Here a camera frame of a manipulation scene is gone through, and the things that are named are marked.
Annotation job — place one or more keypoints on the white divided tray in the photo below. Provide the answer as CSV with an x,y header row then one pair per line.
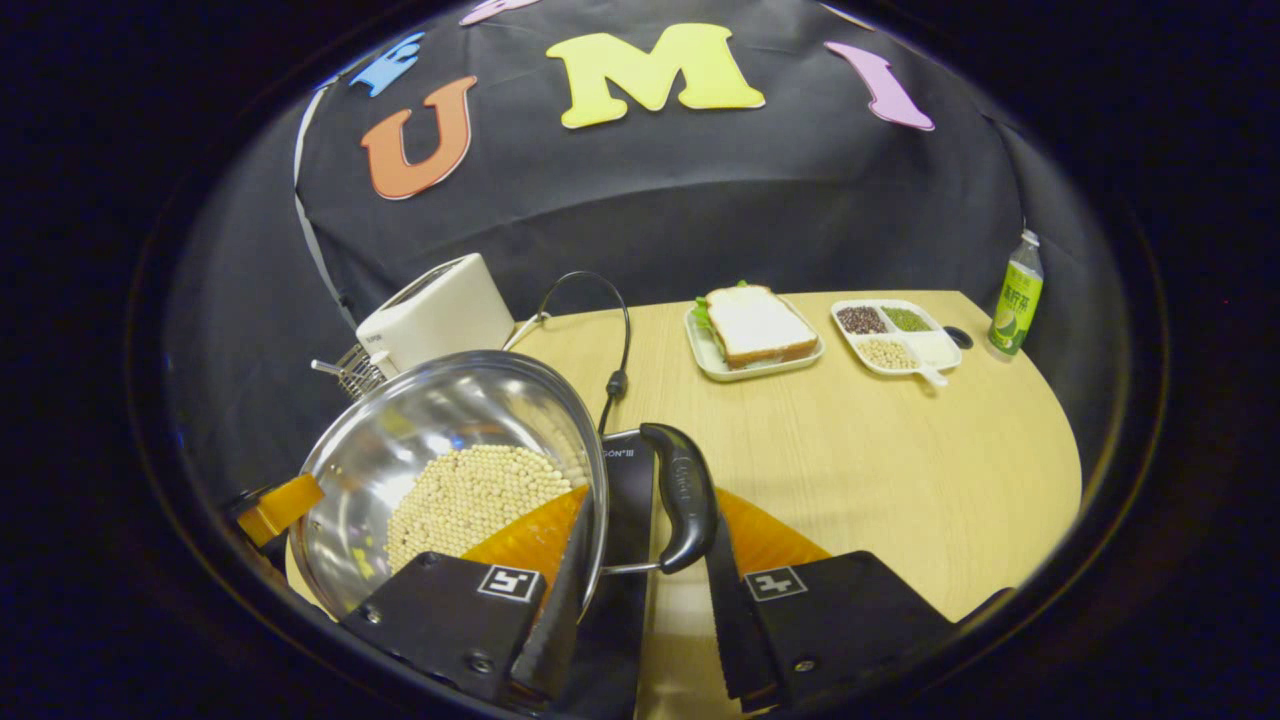
x,y
938,350

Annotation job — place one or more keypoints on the small pile of pale beans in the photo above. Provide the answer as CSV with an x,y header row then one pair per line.
x,y
886,354

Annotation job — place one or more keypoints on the black induction cooktop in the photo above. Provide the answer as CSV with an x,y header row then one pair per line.
x,y
625,500

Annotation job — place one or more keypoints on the black backdrop cloth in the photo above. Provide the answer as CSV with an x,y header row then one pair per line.
x,y
700,200

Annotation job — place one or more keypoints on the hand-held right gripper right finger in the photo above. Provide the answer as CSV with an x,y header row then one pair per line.
x,y
730,620

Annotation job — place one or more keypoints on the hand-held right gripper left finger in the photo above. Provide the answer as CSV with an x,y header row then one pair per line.
x,y
565,610

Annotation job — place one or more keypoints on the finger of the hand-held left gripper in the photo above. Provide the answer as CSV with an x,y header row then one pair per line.
x,y
280,508

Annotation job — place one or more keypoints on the white sandwich plate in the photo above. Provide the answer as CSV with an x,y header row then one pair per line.
x,y
705,355

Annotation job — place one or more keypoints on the white toaster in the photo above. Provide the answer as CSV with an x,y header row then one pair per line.
x,y
440,310

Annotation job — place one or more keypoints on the sandwich with lettuce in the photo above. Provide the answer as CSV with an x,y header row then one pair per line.
x,y
755,325

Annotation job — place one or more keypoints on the pile of soybeans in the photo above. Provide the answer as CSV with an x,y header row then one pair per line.
x,y
470,500

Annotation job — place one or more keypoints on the pile of dark red beans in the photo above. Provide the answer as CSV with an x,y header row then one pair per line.
x,y
861,320

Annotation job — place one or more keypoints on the green tea bottle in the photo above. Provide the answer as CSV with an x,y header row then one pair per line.
x,y
1017,300

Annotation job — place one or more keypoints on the pile of green mung beans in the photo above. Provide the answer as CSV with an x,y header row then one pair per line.
x,y
906,319

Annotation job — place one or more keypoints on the stainless steel pot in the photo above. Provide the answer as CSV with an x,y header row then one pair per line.
x,y
450,410

